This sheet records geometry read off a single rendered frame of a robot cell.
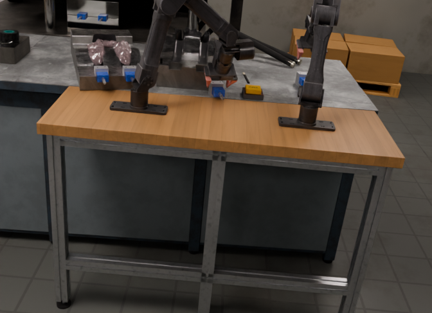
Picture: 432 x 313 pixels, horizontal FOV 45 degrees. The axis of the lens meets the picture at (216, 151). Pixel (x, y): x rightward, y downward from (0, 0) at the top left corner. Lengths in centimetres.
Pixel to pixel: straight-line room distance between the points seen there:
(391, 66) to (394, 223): 222
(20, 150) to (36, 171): 11
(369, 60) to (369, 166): 314
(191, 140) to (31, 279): 102
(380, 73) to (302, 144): 326
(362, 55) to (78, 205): 319
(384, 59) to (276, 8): 128
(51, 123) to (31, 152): 57
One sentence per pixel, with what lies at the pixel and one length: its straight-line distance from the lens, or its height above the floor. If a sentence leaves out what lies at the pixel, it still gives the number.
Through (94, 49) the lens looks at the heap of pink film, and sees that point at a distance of 221.
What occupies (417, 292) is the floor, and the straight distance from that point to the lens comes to 258.
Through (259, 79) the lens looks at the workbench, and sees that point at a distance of 233.
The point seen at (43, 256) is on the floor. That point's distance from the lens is 250.
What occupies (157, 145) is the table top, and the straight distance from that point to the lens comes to 175.
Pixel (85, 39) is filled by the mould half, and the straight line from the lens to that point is 240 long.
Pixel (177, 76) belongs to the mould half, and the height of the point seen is 85.
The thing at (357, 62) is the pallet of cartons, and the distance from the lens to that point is 489.
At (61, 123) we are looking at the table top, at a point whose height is 80.
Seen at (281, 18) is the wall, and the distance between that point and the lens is 557.
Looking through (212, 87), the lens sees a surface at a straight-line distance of 204.
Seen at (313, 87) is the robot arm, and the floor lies 94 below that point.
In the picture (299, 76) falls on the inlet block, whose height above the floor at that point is 84.
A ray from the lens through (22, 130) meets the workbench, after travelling 230.
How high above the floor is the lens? 151
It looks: 26 degrees down
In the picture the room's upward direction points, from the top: 6 degrees clockwise
